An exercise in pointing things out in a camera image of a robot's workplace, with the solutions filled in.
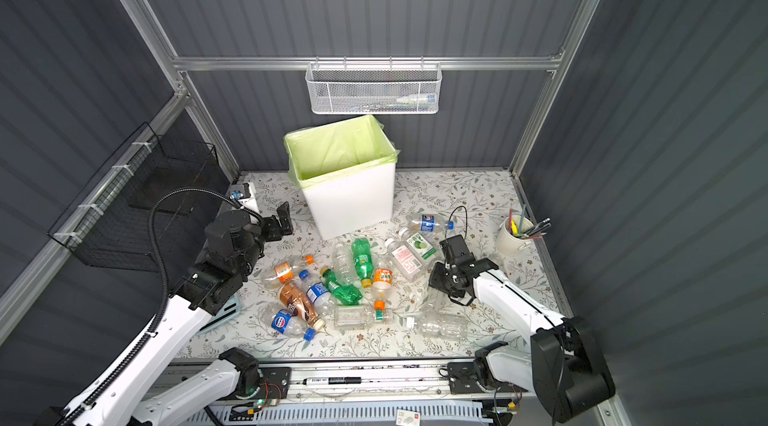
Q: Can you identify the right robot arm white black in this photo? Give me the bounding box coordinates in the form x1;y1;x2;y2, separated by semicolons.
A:
425;234;616;423

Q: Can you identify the Pepsi bottle front left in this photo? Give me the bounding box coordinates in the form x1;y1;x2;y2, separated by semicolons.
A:
261;308;316;342

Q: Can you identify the white wire mesh basket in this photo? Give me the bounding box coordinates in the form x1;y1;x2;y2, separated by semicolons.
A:
305;64;443;115

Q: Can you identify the green bin liner bag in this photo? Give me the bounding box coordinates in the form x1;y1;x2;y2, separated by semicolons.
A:
284;115;399;189

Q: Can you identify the teal plastic holder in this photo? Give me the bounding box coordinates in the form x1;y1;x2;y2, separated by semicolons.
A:
198;293;241;334

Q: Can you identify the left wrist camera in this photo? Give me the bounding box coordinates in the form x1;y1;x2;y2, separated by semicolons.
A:
229;181;259;213

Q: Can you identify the brown tea bottle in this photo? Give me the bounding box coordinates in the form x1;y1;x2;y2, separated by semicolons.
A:
278;281;326;331

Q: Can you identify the black wire basket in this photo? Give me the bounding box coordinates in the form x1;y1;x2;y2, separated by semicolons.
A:
48;115;228;278

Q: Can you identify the crushed green bottle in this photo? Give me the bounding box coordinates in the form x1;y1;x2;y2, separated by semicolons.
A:
321;267;363;306

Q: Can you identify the green Sprite bottle label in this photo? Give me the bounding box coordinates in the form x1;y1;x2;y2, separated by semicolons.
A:
351;237;375;288

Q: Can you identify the white waste bin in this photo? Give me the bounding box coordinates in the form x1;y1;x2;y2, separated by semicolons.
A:
287;115;398;241

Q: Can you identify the clear ribbed bottle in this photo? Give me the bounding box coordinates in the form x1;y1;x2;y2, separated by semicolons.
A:
405;311;468;341

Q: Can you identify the clear crumpled tall bottle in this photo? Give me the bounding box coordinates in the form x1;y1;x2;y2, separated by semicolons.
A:
331;242;357;285

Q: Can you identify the Pepsi bottle near bin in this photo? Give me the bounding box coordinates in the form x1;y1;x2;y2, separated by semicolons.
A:
406;213;455;233

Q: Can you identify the small clear white-cap bottle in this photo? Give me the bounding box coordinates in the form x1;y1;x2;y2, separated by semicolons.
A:
421;287;448;313

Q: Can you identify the tube in white basket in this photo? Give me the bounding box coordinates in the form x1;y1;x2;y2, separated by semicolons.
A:
396;94;438;107

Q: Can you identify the white pen cup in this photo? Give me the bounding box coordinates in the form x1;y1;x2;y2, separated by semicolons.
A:
495;209;552;257

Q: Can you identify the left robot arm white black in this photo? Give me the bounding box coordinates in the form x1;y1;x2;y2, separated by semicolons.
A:
36;193;293;425

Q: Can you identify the blue label water bottle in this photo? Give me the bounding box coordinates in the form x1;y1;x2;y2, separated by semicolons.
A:
298;269;336;317

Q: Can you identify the black marker on rail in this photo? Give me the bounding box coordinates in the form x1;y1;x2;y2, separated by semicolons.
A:
302;376;362;386

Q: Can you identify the pink label square bottle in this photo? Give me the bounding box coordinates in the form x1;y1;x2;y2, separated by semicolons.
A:
384;238;424;281

